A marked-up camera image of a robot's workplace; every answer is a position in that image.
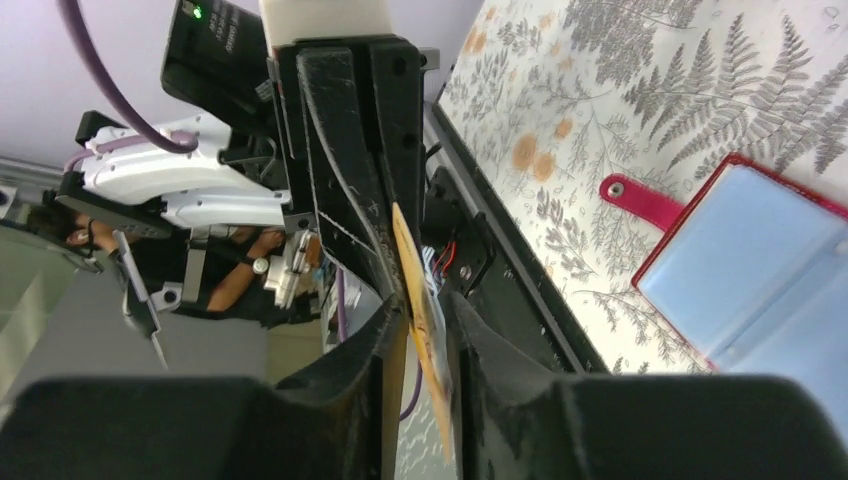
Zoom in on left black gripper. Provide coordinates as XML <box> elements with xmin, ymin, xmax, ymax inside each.
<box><xmin>161</xmin><ymin>1</ymin><xmax>425</xmax><ymax>298</ymax></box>

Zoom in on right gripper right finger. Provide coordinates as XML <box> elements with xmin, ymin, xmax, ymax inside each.
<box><xmin>445</xmin><ymin>293</ymin><xmax>847</xmax><ymax>479</ymax></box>

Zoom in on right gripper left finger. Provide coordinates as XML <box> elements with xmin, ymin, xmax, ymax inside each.
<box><xmin>1</xmin><ymin>295</ymin><xmax>408</xmax><ymax>479</ymax></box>

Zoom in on red leather card holder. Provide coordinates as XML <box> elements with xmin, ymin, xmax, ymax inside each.
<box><xmin>598</xmin><ymin>152</ymin><xmax>848</xmax><ymax>379</ymax></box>

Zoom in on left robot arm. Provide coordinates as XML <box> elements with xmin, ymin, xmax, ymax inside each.
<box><xmin>58</xmin><ymin>1</ymin><xmax>440</xmax><ymax>297</ymax></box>

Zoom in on person operator in background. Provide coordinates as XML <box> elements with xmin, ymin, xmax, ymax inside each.
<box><xmin>26</xmin><ymin>202</ymin><xmax>326</xmax><ymax>330</ymax></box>

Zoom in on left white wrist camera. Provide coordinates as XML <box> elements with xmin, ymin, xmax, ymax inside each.
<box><xmin>259</xmin><ymin>0</ymin><xmax>393</xmax><ymax>48</ymax></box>

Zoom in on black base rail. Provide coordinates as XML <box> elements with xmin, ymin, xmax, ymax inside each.
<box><xmin>421</xmin><ymin>103</ymin><xmax>608</xmax><ymax>373</ymax></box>

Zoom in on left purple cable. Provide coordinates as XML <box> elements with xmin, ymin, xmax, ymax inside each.
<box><xmin>55</xmin><ymin>0</ymin><xmax>201</xmax><ymax>174</ymax></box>

